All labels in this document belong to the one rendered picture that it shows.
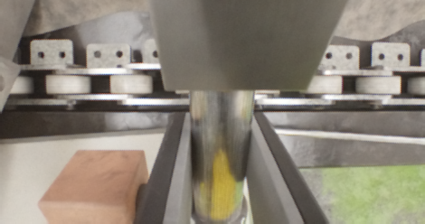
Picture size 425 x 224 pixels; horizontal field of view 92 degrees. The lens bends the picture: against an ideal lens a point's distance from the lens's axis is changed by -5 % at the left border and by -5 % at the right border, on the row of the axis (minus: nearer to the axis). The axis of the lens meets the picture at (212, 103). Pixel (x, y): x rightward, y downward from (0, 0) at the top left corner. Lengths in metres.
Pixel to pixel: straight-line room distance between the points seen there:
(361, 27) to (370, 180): 1.09
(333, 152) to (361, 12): 0.17
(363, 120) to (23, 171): 0.34
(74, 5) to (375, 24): 0.36
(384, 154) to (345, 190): 1.00
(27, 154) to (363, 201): 1.33
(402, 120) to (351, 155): 0.07
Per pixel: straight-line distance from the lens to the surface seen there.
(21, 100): 0.27
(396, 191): 1.47
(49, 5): 0.32
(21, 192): 0.28
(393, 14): 0.35
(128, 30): 0.28
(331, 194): 1.27
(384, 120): 0.30
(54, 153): 0.25
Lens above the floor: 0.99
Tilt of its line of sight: 86 degrees down
